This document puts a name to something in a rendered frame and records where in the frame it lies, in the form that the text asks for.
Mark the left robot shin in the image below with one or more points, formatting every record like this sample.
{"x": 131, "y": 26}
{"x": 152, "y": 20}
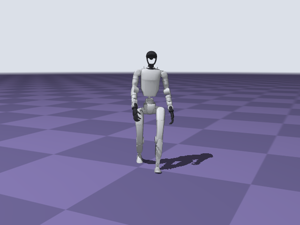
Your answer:
{"x": 158, "y": 151}

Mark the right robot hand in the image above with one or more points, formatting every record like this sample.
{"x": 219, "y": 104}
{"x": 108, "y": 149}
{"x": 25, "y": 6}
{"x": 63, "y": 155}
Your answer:
{"x": 135, "y": 112}

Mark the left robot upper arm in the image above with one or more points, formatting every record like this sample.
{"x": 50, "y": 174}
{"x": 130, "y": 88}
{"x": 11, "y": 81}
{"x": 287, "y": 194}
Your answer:
{"x": 165, "y": 82}

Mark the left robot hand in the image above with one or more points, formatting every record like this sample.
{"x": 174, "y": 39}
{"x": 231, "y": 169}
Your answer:
{"x": 172, "y": 115}

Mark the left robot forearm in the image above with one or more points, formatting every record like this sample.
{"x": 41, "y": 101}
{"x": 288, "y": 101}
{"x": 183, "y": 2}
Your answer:
{"x": 169, "y": 100}

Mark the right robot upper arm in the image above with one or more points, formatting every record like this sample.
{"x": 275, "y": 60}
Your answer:
{"x": 135, "y": 80}

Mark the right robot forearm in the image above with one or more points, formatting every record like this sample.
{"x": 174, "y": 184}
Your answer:
{"x": 133, "y": 97}

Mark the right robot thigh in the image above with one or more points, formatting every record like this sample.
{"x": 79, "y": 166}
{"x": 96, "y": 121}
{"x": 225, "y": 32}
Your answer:
{"x": 139, "y": 126}

